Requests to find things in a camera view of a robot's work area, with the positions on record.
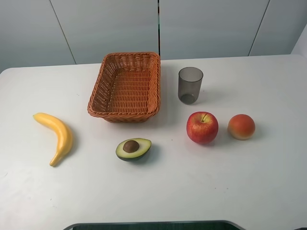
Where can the halved avocado with pit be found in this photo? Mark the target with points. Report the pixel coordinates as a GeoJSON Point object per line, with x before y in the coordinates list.
{"type": "Point", "coordinates": [133, 149]}

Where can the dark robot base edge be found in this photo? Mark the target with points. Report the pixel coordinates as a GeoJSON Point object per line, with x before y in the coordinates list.
{"type": "Point", "coordinates": [160, 225]}

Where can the orange wicker basket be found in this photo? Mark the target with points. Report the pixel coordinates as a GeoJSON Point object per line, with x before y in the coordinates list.
{"type": "Point", "coordinates": [127, 88]}

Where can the red apple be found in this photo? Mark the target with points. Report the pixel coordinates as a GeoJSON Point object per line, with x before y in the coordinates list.
{"type": "Point", "coordinates": [202, 127]}

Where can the grey translucent plastic cup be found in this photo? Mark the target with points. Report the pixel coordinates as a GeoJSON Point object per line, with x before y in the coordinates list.
{"type": "Point", "coordinates": [189, 84]}

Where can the orange peach fruit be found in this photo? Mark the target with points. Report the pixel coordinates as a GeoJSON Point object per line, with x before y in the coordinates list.
{"type": "Point", "coordinates": [241, 127]}

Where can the yellow banana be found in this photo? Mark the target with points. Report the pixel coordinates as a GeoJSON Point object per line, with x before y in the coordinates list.
{"type": "Point", "coordinates": [63, 132]}

